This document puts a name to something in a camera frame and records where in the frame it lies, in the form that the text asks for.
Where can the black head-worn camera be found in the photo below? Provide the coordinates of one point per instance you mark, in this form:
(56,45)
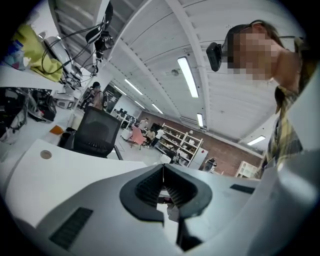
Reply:
(214,56)

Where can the white rounded device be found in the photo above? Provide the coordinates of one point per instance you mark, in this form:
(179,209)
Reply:
(58,53)

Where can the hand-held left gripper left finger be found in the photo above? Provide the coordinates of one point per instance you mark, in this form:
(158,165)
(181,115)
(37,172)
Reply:
(140,200)

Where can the white low shelf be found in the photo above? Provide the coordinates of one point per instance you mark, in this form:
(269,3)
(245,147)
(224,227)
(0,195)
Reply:
(246,170)

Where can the round smoke detector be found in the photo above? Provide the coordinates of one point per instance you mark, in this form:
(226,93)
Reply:
(175,72)

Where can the white perforated shelf rack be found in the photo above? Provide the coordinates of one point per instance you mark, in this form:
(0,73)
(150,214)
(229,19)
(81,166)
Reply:
(25,77)

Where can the blue plastic packets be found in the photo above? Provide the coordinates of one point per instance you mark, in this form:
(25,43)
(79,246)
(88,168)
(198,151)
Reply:
(15,50)

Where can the yellow plaid shirt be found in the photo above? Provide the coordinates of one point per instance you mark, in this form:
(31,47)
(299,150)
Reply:
(282,140)

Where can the orange item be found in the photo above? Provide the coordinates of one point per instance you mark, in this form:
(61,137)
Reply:
(57,130)

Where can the white storage shelf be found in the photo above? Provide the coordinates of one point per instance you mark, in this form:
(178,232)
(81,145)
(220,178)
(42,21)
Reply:
(180,145)

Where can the ceiling light strip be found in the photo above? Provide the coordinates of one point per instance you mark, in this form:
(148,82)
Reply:
(256,140)
(120,90)
(133,86)
(140,104)
(187,76)
(157,108)
(200,120)

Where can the white square table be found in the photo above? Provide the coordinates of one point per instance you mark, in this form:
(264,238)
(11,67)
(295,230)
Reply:
(62,175)

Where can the pink chair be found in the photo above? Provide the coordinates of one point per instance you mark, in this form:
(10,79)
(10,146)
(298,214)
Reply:
(137,135)

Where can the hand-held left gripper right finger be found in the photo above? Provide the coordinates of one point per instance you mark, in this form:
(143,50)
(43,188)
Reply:
(190,197)

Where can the black mesh office chair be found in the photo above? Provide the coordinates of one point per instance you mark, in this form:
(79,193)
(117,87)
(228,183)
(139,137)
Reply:
(97,132)

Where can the yellow-green cloth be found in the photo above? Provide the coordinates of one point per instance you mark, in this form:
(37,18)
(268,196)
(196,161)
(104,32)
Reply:
(37,57)

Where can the white cabinet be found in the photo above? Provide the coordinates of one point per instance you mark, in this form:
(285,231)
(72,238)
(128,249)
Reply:
(198,157)

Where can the white office desk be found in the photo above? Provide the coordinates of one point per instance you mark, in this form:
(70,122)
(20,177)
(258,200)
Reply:
(122,116)

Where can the person's head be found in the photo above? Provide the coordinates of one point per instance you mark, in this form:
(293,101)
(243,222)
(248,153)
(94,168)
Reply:
(287,70)

